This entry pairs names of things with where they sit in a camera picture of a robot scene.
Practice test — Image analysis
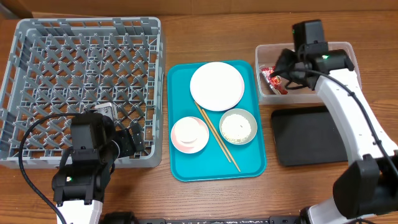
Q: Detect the small white cup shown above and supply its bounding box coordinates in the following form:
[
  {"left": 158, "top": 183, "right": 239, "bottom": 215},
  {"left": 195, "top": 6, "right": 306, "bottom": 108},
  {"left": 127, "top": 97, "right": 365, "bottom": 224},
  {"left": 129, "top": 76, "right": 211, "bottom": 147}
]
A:
[{"left": 174, "top": 117, "right": 199, "bottom": 144}]

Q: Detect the upper wooden chopstick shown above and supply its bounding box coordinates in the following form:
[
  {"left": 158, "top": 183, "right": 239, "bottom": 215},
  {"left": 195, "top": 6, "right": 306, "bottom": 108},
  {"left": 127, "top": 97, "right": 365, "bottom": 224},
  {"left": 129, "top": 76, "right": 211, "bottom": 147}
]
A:
[{"left": 194, "top": 101, "right": 231, "bottom": 163}]

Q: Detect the wooden chopstick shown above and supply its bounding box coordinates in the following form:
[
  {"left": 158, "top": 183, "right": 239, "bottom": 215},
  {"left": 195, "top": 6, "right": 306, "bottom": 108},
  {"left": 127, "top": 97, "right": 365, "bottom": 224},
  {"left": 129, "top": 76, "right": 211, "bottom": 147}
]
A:
[
  {"left": 201, "top": 109, "right": 241, "bottom": 172},
  {"left": 194, "top": 101, "right": 231, "bottom": 163}
]

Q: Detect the large white plate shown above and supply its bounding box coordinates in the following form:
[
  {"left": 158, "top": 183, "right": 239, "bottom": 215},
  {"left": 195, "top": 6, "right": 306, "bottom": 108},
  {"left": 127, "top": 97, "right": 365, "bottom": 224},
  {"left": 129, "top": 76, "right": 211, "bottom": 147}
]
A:
[{"left": 190, "top": 62, "right": 245, "bottom": 111}]

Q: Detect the black tray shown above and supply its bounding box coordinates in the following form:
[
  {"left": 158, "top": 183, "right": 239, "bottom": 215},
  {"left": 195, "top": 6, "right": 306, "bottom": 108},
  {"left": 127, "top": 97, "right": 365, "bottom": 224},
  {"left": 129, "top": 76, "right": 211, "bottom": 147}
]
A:
[{"left": 271, "top": 106, "right": 348, "bottom": 167}]

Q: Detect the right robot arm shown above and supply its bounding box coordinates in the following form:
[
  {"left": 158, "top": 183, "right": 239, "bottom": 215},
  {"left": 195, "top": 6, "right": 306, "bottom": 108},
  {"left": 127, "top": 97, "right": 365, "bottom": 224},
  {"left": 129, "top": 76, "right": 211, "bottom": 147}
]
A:
[{"left": 272, "top": 20, "right": 397, "bottom": 224}]

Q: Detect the grey dishwasher rack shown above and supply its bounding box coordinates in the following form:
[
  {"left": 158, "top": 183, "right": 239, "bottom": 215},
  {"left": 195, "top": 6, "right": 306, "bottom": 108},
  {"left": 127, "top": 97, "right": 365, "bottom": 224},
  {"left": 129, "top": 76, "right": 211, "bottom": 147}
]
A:
[{"left": 1, "top": 17, "right": 165, "bottom": 169}]

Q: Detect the clear plastic bin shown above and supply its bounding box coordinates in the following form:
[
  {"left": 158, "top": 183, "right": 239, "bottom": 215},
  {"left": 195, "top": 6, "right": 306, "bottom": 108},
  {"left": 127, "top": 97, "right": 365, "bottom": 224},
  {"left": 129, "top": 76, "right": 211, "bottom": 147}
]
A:
[{"left": 254, "top": 42, "right": 362, "bottom": 105}]

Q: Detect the grey-green bowl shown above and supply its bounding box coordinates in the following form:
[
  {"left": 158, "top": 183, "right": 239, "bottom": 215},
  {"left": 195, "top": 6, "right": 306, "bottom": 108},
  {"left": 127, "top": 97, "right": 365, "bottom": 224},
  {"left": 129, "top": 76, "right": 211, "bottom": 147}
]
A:
[{"left": 219, "top": 108, "right": 257, "bottom": 145}]

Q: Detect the small pink-white bowl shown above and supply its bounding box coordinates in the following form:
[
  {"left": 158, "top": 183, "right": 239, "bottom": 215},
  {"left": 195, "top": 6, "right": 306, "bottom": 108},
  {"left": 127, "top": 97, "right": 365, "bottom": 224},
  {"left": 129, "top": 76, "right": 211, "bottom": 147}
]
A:
[{"left": 170, "top": 116, "right": 210, "bottom": 154}]

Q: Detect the teal serving tray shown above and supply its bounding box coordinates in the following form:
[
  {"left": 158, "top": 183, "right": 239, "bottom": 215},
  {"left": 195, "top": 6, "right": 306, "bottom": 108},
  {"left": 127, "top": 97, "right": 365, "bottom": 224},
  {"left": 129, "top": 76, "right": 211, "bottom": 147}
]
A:
[{"left": 167, "top": 60, "right": 267, "bottom": 182}]

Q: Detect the white rice pile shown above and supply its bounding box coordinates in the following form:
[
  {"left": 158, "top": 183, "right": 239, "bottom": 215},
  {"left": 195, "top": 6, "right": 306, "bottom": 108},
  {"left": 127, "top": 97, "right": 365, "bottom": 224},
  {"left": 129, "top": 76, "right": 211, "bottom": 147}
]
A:
[{"left": 221, "top": 114, "right": 252, "bottom": 144}]

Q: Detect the lower wooden chopstick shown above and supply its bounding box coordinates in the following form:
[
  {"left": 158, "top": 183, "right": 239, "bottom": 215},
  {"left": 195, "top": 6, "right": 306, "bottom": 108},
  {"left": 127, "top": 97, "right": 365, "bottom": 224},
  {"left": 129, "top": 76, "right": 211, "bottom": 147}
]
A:
[{"left": 201, "top": 109, "right": 241, "bottom": 172}]

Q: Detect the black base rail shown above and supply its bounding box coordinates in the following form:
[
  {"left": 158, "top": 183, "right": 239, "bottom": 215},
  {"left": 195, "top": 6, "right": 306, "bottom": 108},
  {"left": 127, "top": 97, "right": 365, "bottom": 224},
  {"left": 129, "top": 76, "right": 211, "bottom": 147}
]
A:
[{"left": 99, "top": 211, "right": 308, "bottom": 224}]

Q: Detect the red snack wrapper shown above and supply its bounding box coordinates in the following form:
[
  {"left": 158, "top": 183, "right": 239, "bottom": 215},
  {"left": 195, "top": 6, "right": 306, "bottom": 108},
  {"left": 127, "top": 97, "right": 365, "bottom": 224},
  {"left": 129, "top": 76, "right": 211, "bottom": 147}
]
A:
[{"left": 260, "top": 66, "right": 288, "bottom": 95}]

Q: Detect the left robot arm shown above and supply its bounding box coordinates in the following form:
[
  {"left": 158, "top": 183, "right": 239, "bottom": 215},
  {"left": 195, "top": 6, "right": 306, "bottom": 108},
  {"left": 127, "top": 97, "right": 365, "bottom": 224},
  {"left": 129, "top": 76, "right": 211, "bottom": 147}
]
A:
[{"left": 52, "top": 112, "right": 145, "bottom": 223}]

